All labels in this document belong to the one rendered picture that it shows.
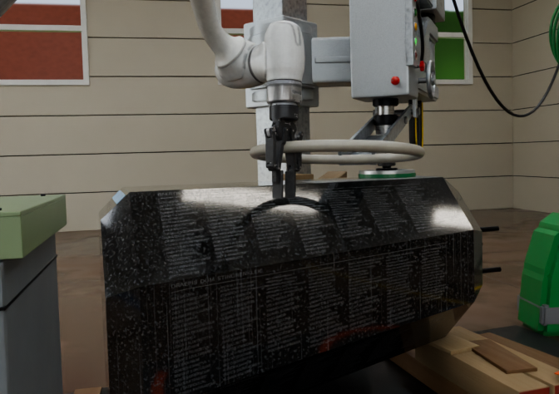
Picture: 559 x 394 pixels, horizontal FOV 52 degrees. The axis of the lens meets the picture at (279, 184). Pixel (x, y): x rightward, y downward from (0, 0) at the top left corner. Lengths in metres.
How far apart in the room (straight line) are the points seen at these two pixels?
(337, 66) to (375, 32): 0.62
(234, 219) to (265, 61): 0.52
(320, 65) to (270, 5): 0.37
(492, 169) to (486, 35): 2.01
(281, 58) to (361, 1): 0.86
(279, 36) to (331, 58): 1.35
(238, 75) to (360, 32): 0.80
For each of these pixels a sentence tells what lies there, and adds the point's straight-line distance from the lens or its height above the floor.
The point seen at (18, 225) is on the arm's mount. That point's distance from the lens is 0.80.
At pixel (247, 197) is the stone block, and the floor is 0.79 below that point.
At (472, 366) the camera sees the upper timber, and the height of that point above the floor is 0.19.
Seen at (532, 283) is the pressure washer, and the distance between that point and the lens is 3.18.
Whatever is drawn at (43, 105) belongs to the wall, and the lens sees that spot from 8.01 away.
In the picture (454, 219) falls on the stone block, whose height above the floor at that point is 0.68.
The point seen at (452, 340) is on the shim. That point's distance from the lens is 2.32.
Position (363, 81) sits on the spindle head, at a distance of 2.21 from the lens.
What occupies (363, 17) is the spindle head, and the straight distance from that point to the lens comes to 2.25.
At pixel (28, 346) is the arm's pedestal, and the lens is 0.94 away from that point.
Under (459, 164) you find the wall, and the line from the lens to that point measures 9.05.
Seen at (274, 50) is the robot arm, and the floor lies 1.18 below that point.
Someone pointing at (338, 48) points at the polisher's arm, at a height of 1.41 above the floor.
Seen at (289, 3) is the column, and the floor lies 1.63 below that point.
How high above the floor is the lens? 0.92
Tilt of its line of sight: 3 degrees down
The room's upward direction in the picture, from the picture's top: 2 degrees counter-clockwise
